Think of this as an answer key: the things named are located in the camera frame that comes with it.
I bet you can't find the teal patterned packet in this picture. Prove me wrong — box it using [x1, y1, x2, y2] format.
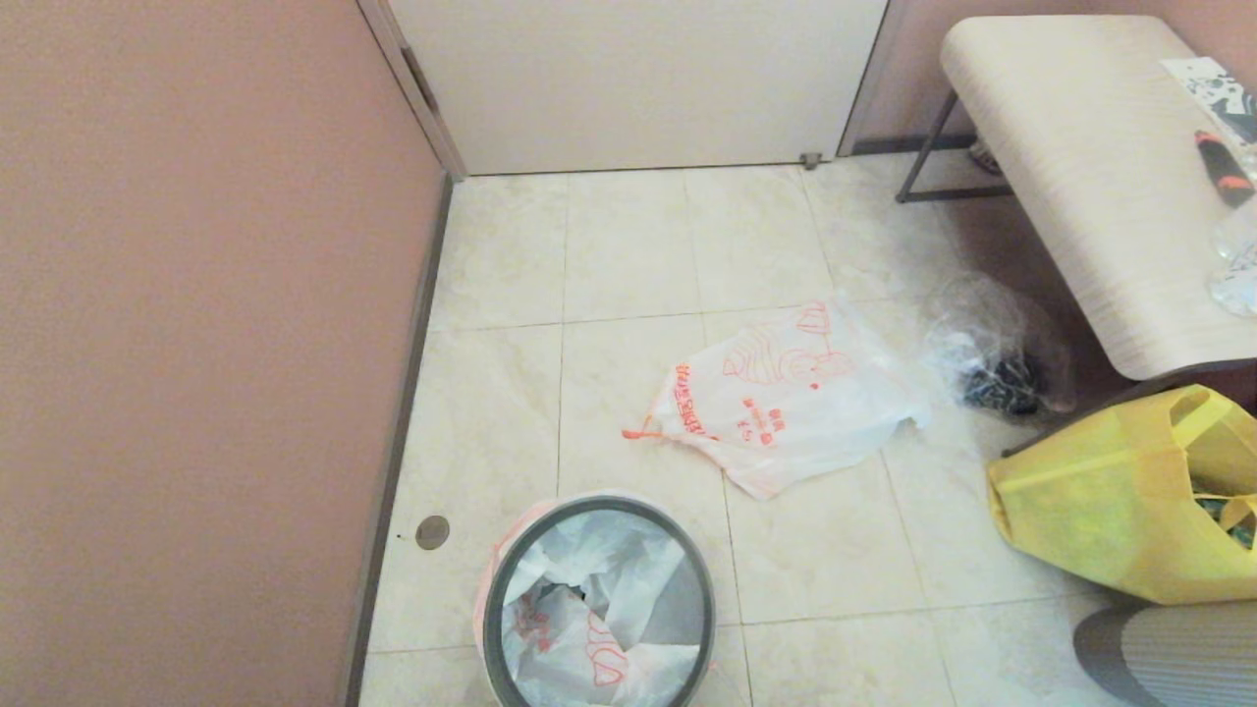
[1196, 491, 1257, 551]

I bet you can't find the white red-print plastic bag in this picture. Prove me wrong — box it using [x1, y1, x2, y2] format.
[473, 491, 723, 707]

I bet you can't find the yellow fabric tote bag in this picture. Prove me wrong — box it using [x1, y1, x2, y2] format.
[987, 383, 1257, 606]

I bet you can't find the white wood-grain table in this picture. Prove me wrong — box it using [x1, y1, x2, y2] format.
[895, 14, 1257, 382]

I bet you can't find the white bag with orange print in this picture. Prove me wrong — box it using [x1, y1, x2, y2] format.
[621, 299, 934, 502]

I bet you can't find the printed white paper sheet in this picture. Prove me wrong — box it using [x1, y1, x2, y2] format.
[1162, 56, 1257, 124]

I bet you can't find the clear bag with black items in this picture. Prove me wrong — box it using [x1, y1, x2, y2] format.
[923, 273, 1076, 418]

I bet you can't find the grey ribbed bin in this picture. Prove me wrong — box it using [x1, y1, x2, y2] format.
[1072, 601, 1257, 707]

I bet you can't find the grey baseboard strip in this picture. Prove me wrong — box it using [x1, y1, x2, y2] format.
[339, 172, 455, 707]

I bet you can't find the clear crumpled plastic bottle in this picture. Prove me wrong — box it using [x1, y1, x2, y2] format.
[1208, 201, 1257, 317]

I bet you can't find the white door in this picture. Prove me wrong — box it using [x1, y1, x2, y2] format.
[388, 0, 893, 176]

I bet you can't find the black orange tool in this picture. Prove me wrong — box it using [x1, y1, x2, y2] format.
[1194, 130, 1257, 209]

